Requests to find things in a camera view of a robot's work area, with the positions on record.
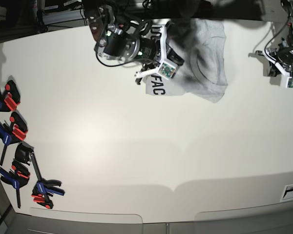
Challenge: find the black robot arm at image right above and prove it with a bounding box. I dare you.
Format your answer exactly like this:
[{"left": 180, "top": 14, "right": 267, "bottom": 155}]
[{"left": 263, "top": 0, "right": 293, "bottom": 78}]

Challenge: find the aluminium frame rail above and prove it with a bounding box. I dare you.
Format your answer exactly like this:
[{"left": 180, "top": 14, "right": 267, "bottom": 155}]
[{"left": 42, "top": 8, "right": 86, "bottom": 25}]

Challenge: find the long bar clamp black pad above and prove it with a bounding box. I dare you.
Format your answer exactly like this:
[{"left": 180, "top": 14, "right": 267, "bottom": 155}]
[{"left": 15, "top": 143, "right": 65, "bottom": 209}]

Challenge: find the black gripper at image right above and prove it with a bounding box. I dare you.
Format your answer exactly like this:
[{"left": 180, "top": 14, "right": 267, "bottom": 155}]
[{"left": 267, "top": 43, "right": 293, "bottom": 77}]

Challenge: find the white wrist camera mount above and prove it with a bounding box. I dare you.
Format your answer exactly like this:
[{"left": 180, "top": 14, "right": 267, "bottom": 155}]
[
  {"left": 251, "top": 48, "right": 293, "bottom": 89},
  {"left": 135, "top": 22, "right": 180, "bottom": 85}
]

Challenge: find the black gripper at image left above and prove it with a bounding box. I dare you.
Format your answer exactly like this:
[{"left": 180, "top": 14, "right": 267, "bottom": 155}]
[{"left": 136, "top": 36, "right": 184, "bottom": 66}]

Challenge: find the blue red bar clamp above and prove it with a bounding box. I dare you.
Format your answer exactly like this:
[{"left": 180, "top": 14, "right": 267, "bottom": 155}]
[
  {"left": 0, "top": 80, "right": 21, "bottom": 112},
  {"left": 0, "top": 159, "right": 30, "bottom": 209},
  {"left": 0, "top": 111, "right": 28, "bottom": 166}
]

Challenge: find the black robot arm at image left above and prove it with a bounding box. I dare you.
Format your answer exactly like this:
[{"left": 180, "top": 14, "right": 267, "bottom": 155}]
[{"left": 82, "top": 0, "right": 184, "bottom": 68}]

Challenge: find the grey T-shirt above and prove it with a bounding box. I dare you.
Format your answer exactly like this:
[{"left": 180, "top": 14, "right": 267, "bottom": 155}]
[{"left": 144, "top": 19, "right": 228, "bottom": 103}]

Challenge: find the white slotted bracket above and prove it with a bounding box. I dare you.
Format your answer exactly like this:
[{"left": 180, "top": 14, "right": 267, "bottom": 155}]
[{"left": 280, "top": 184, "right": 293, "bottom": 202}]

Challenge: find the top blue red bar clamp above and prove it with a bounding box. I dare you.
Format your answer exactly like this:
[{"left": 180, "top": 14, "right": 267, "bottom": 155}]
[{"left": 0, "top": 80, "right": 21, "bottom": 112}]

